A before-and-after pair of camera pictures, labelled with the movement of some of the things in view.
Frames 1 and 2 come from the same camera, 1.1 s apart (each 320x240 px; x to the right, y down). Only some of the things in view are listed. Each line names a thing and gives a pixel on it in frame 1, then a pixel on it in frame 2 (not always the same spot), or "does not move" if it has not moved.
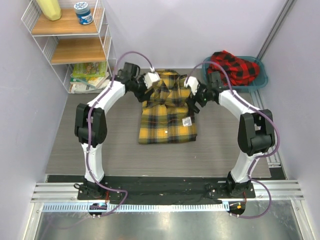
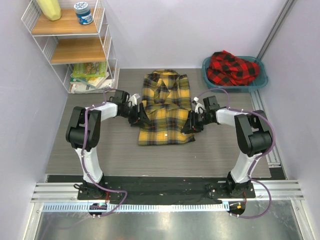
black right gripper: x=191 y=102 → x=191 y=124
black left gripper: x=142 y=97 → x=141 y=116
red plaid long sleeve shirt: x=240 y=72 does not move
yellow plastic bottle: x=50 y=8 does not move
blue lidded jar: x=84 y=15 does not move
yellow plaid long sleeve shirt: x=166 y=117 does not move
